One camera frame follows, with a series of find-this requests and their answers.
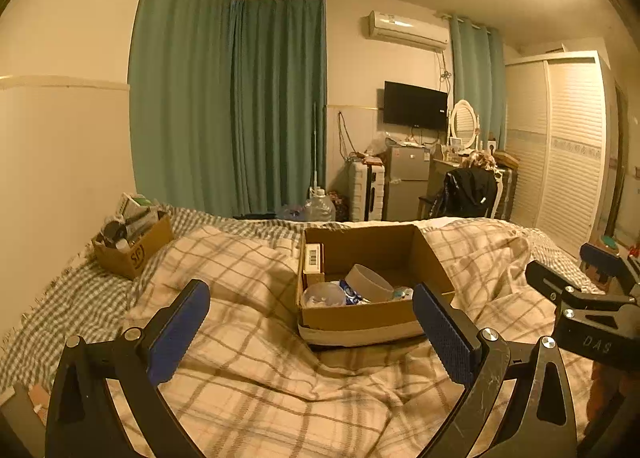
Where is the roll of wide tape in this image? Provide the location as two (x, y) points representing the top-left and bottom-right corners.
(345, 263), (394, 303)

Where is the dark suitcase by wardrobe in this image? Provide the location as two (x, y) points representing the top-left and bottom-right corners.
(495, 167), (518, 221)

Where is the black jacket on chair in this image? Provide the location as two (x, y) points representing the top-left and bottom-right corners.
(429, 165), (500, 219)

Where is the white louvred wardrobe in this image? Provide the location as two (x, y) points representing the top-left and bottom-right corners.
(506, 51), (611, 258)

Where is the silver mini fridge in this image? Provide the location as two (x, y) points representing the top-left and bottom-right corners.
(383, 146), (431, 221)

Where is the beige plaid blanket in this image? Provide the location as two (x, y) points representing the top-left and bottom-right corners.
(106, 217), (597, 458)

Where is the oval white vanity mirror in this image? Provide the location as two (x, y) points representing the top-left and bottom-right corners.
(448, 100), (480, 149)

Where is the large open cardboard box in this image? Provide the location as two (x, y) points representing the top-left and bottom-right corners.
(296, 224), (454, 348)

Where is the small cardboard box with clutter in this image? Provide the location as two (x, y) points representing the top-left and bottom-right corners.
(92, 193), (174, 279)

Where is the white suitcase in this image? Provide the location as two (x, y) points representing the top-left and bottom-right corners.
(348, 160), (385, 222)

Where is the right green curtain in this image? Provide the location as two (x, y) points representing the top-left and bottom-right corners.
(449, 15), (506, 148)

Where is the green curtain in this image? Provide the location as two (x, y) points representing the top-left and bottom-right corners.
(127, 0), (239, 219)
(449, 15), (506, 148)
(230, 0), (328, 213)

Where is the large clear water jug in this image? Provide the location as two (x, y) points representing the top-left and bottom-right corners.
(304, 186), (336, 222)

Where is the white air conditioner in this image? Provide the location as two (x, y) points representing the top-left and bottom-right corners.
(369, 11), (449, 51)

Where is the middle green curtain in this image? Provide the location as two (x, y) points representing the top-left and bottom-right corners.
(230, 0), (328, 213)

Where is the left green curtain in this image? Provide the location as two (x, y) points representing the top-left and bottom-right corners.
(127, 0), (239, 219)

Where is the black wall television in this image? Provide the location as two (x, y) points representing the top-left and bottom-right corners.
(383, 81), (448, 131)

